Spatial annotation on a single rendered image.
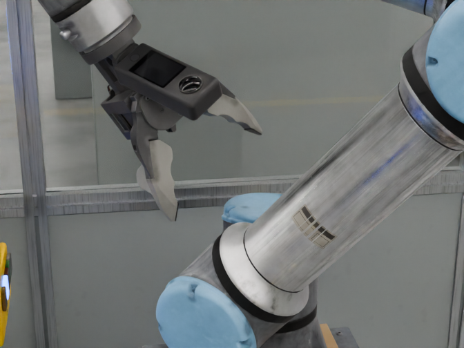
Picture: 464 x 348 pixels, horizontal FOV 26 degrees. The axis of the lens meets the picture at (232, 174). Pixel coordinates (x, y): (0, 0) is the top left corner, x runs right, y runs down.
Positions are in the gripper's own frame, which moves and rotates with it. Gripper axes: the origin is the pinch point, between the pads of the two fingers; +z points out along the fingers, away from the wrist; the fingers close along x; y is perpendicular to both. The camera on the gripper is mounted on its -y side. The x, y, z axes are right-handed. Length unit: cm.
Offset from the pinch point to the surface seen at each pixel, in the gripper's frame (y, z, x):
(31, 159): 81, 3, -8
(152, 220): 76, 26, -18
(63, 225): 84, 17, -6
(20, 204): 85, 9, -2
